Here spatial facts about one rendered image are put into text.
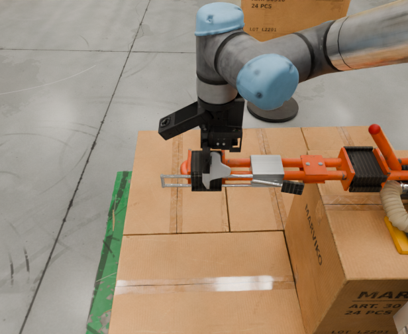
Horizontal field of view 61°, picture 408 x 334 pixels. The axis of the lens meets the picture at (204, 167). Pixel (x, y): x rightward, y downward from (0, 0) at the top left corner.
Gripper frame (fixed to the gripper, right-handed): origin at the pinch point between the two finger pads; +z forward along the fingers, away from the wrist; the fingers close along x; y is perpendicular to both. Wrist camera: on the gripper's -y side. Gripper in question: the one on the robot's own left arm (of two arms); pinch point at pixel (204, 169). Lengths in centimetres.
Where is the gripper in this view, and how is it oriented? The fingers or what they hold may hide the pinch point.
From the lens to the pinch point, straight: 78.3
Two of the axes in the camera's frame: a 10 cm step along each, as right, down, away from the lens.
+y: 10.0, 0.0, 0.1
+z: -0.1, 7.0, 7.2
